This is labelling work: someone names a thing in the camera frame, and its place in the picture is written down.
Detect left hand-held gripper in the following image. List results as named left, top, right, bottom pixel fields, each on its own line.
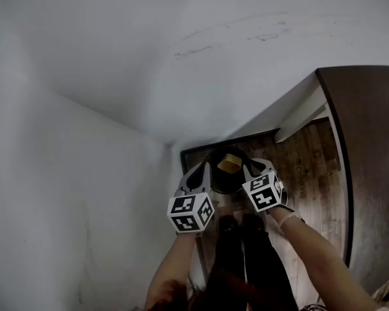
left=167, top=161, right=215, bottom=234

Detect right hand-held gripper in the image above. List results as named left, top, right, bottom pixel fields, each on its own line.
left=241, top=157, right=289, bottom=213

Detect black waste bin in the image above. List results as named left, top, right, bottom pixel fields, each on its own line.
left=207, top=144, right=252, bottom=196

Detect yellow plastic tray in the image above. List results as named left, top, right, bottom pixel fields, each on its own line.
left=216, top=153, right=242, bottom=172

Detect person's left forearm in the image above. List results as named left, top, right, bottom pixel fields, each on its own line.
left=144, top=231, right=198, bottom=311

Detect person's right forearm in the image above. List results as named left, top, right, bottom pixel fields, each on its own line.
left=267, top=205, right=382, bottom=311

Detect person's right black shoe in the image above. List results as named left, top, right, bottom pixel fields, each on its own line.
left=241, top=213, right=266, bottom=236

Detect person's black shoe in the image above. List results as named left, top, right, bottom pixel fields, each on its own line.
left=217, top=215, right=239, bottom=239
left=241, top=213, right=266, bottom=236

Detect person's left black shoe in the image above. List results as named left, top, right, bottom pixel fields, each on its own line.
left=217, top=215, right=239, bottom=239

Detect person's left leg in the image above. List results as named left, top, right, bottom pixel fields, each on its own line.
left=207, top=235, right=247, bottom=311

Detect person's leg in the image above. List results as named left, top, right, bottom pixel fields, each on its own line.
left=244, top=231, right=299, bottom=311
left=207, top=235, right=247, bottom=311

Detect person's right leg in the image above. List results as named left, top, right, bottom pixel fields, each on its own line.
left=244, top=231, right=299, bottom=311

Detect dark wooden table white legs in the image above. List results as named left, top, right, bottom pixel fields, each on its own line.
left=233, top=65, right=389, bottom=296

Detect pale pink bracelet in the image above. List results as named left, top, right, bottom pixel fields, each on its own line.
left=278, top=213, right=301, bottom=229

